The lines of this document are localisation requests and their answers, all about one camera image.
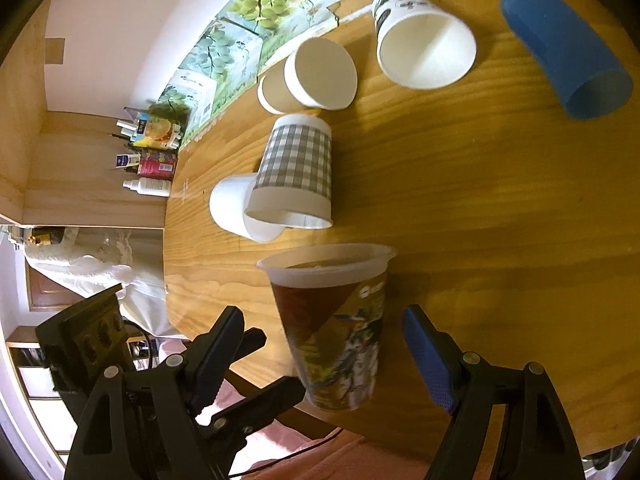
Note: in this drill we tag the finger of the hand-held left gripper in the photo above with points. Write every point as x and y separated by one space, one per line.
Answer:
270 400
254 337

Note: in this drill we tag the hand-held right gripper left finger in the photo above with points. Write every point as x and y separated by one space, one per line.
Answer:
220 350

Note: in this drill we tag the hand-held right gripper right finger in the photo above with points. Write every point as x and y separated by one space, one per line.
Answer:
427 360

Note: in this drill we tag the clear printed plastic cup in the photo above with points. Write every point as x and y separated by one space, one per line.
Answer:
330 325

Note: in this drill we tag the small plain white paper cup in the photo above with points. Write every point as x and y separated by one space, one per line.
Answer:
230 205
272 92

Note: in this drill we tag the grey checked paper cup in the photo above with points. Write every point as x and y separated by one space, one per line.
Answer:
297 165

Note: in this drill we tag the white paper cup black print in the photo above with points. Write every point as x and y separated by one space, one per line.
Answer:
425 45

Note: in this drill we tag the blue plastic cup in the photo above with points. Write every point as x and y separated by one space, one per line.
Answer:
560 45

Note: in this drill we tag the brown wooden cabinet door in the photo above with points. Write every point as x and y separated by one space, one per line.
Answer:
45 292

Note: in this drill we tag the white lace cloth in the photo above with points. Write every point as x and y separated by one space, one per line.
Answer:
100 270

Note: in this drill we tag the pink cloth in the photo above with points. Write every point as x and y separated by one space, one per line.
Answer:
310 465

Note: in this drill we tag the white plastic bottle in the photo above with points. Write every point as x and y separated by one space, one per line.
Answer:
150 187

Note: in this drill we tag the small blue label bottle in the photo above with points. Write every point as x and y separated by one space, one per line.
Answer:
127 160

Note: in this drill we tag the pink printed packet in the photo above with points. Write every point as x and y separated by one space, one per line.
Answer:
159 165

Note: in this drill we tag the yellow fruit print packet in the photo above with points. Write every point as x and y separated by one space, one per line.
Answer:
157 132

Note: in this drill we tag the grape print cardboard box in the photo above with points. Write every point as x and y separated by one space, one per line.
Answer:
220 52
272 7
192 92

